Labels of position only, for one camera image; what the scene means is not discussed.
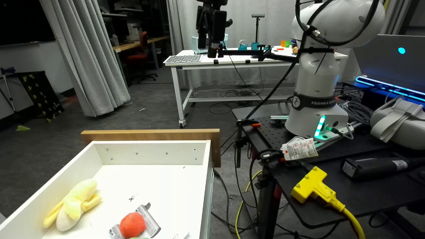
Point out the black board with yellow marks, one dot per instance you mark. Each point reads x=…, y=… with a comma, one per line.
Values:
x=40, y=94

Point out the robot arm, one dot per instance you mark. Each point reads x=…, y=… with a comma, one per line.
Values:
x=315, y=83

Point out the white headset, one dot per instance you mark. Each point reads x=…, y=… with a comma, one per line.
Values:
x=398, y=122

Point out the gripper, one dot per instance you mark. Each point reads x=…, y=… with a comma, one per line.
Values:
x=212, y=4

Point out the white drawer with wooden front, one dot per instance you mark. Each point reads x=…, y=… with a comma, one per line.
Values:
x=159, y=186

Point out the grey laptop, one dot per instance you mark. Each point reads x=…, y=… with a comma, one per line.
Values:
x=382, y=63

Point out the red office chair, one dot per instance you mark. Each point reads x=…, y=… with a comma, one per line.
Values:
x=141, y=54

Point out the yellow plush banana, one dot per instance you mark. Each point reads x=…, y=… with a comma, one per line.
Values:
x=74, y=204

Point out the wooden desk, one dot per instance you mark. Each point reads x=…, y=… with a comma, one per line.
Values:
x=139, y=43

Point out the white table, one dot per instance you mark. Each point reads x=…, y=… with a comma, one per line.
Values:
x=232, y=60

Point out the black power brick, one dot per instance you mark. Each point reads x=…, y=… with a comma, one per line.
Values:
x=372, y=167

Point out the small silver packet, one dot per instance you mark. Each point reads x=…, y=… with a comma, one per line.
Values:
x=115, y=232

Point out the camera on mount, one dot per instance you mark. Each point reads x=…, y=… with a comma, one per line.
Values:
x=257, y=26

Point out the black clamp with orange tip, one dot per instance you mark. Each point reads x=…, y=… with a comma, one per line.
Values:
x=244, y=126

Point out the grey curtain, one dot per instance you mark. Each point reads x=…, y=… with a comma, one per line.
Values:
x=93, y=59

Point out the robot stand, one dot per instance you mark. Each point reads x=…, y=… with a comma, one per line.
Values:
x=332, y=179

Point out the teal box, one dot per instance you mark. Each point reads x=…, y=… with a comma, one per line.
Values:
x=195, y=44

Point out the white warning tag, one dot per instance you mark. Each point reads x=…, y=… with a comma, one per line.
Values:
x=300, y=149

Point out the red ball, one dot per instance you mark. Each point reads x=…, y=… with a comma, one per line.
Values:
x=132, y=225

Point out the checkered calibration board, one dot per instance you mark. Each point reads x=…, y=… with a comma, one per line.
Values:
x=183, y=58

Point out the dark wall screen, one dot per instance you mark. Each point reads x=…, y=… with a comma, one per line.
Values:
x=23, y=20

